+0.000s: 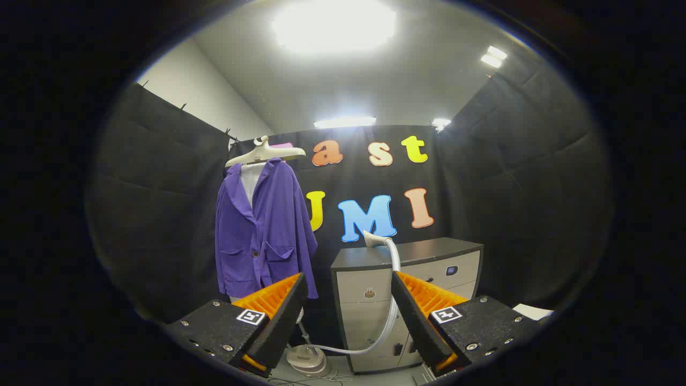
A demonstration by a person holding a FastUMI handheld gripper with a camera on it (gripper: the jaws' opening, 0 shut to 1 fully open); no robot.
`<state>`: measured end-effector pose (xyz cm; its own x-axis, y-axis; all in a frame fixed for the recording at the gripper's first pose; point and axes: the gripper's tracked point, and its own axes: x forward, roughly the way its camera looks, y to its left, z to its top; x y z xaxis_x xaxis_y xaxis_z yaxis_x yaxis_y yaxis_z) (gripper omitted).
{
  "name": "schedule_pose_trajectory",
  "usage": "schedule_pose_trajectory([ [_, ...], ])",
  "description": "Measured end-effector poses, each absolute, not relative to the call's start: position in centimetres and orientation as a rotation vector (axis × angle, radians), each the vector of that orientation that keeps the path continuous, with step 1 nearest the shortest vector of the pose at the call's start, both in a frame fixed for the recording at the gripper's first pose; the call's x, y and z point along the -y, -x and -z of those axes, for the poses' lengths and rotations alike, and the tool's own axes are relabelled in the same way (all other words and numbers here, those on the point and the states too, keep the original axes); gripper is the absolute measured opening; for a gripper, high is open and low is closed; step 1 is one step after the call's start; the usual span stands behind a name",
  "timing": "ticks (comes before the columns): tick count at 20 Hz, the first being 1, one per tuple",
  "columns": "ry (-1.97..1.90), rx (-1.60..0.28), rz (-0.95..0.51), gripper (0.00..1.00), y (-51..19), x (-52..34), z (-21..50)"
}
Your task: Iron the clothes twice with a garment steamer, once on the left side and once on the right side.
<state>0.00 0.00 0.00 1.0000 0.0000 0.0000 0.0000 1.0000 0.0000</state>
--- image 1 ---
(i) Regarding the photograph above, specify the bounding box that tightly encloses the grey cabinet with dark top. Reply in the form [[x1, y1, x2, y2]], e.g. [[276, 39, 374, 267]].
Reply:
[[330, 237, 484, 374]]

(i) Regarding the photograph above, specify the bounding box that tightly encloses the white clothes hanger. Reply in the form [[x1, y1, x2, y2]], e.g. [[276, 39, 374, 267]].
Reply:
[[224, 135, 307, 168]]

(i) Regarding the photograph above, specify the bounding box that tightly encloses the large round ceiling light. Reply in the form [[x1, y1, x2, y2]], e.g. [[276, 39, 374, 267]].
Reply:
[[272, 0, 397, 54]]

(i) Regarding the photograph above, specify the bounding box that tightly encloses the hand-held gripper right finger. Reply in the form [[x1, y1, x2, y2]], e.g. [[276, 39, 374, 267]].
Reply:
[[391, 271, 542, 376]]

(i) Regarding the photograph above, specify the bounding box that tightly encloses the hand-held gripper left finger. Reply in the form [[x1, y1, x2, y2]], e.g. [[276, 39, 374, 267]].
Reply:
[[163, 272, 309, 378]]

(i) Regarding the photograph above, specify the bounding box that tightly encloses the purple jacket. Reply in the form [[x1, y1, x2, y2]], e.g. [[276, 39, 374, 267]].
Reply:
[[214, 157, 319, 301]]

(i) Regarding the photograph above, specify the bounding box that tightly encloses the white garment steamer base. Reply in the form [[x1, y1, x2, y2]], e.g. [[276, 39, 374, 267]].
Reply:
[[287, 343, 332, 377]]

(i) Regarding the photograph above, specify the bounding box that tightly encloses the white paper sheet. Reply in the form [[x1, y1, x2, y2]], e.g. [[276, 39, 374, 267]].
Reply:
[[513, 303, 554, 321]]

